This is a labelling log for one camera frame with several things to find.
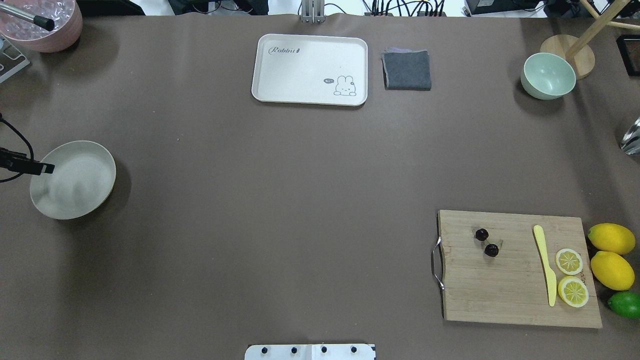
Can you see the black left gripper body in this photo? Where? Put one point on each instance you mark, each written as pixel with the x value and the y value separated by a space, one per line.
pixel 22 164

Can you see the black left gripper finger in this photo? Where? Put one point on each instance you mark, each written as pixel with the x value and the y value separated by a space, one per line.
pixel 37 168

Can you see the beige round plate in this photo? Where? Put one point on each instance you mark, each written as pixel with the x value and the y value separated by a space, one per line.
pixel 84 176

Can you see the cream rabbit tray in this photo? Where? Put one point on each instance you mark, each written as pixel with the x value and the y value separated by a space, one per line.
pixel 311 69

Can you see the dark red cherry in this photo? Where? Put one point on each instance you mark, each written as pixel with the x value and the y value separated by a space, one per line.
pixel 491 250
pixel 481 234

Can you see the dark wooden tray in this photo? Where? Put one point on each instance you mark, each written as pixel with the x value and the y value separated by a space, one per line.
pixel 629 48

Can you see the white cup rack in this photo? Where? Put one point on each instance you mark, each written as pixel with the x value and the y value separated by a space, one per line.
pixel 12 60

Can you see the steel scoop in pink bowl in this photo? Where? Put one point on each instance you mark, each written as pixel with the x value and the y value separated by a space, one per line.
pixel 40 21

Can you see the pink bowl with ice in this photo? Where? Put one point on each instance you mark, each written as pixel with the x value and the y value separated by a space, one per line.
pixel 65 15

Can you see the grey folded cloth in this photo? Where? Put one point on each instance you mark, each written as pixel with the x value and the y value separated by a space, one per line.
pixel 406 69

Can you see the bamboo cutting board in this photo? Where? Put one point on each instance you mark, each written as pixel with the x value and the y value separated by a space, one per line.
pixel 511 287

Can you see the mint green bowl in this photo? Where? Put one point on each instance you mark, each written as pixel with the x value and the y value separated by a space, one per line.
pixel 547 76

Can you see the yellow plastic knife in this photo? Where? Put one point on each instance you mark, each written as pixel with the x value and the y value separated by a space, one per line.
pixel 549 274

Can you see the lemon half slice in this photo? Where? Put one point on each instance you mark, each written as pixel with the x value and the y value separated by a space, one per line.
pixel 569 261
pixel 573 291

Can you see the wooden mug tree stand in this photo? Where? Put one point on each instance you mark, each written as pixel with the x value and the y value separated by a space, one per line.
pixel 576 51

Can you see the whole yellow lemon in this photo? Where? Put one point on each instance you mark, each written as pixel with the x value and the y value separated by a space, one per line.
pixel 612 270
pixel 612 237

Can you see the green lime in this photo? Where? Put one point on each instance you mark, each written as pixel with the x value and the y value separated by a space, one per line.
pixel 625 304

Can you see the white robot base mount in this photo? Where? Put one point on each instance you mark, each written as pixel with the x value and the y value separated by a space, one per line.
pixel 319 351

